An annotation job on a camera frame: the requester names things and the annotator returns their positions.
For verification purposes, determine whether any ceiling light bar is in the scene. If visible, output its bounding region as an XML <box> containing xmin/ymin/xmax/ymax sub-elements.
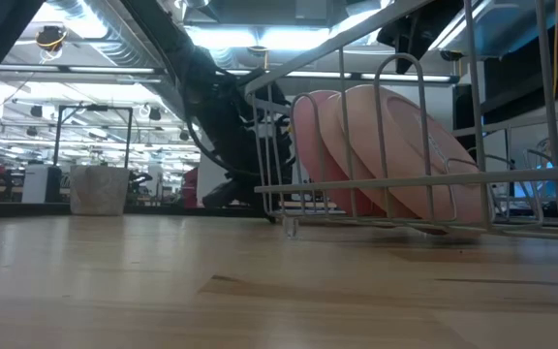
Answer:
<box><xmin>0</xmin><ymin>64</ymin><xmax>454</xmax><ymax>83</ymax></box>

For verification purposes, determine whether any tall black cabinet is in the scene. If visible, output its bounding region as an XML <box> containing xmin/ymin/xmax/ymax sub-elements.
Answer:
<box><xmin>452</xmin><ymin>83</ymin><xmax>484</xmax><ymax>146</ymax></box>

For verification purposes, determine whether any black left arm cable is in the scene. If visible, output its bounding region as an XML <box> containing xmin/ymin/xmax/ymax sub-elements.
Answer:
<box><xmin>183</xmin><ymin>104</ymin><xmax>241</xmax><ymax>178</ymax></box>

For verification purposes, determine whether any dark pink plate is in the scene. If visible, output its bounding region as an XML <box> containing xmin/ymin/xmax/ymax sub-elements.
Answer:
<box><xmin>292</xmin><ymin>89</ymin><xmax>387</xmax><ymax>218</ymax></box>

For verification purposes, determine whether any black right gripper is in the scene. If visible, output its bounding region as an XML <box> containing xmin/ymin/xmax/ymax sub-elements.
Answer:
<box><xmin>377</xmin><ymin>0</ymin><xmax>465</xmax><ymax>75</ymax></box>

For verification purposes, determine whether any black aluminium table frame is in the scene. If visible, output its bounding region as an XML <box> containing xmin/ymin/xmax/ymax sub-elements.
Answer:
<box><xmin>0</xmin><ymin>201</ymin><xmax>273</xmax><ymax>219</ymax></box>

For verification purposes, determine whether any black gantry frame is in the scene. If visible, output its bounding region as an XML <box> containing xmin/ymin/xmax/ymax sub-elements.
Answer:
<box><xmin>52</xmin><ymin>103</ymin><xmax>135</xmax><ymax>169</ymax></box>

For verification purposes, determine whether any grey speckled mug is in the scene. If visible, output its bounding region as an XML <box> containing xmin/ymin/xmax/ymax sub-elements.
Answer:
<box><xmin>69</xmin><ymin>165</ymin><xmax>131</xmax><ymax>217</ymax></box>

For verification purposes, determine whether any grey wire dish rack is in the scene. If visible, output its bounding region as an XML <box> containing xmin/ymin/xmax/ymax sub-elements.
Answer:
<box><xmin>243</xmin><ymin>0</ymin><xmax>558</xmax><ymax>243</ymax></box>

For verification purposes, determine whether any white cabinet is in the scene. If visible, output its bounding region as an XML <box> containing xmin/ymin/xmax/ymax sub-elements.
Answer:
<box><xmin>21</xmin><ymin>164</ymin><xmax>63</xmax><ymax>205</ymax></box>

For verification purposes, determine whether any black ceiling device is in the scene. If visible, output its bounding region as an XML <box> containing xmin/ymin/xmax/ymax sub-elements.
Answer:
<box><xmin>35</xmin><ymin>25</ymin><xmax>69</xmax><ymax>64</ymax></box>

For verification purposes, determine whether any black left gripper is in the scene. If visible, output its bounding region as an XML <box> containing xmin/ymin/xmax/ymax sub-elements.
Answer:
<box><xmin>202</xmin><ymin>81</ymin><xmax>295</xmax><ymax>211</ymax></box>

